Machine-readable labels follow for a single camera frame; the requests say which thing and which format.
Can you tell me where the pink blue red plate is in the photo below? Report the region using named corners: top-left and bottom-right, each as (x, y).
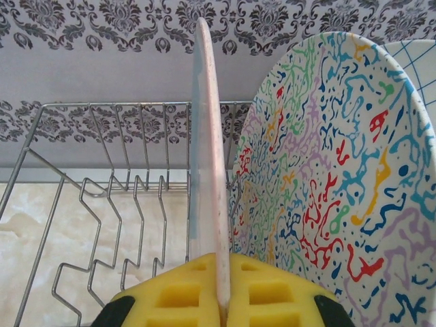
top-left (189, 16), bottom-right (233, 323)

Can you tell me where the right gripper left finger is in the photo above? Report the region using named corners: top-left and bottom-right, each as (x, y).
top-left (102, 253), bottom-right (222, 327)

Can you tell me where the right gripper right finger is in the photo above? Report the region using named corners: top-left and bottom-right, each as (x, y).
top-left (226, 253), bottom-right (357, 327)

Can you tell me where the blue plaid line plate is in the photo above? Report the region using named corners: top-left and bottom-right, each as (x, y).
top-left (377, 39), bottom-right (436, 103)

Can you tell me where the metal wire dish rack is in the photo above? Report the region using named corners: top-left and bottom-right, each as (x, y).
top-left (0, 100), bottom-right (247, 327)

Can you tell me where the colourful squiggle pattern plate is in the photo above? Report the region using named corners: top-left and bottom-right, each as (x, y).
top-left (231, 31), bottom-right (436, 327)

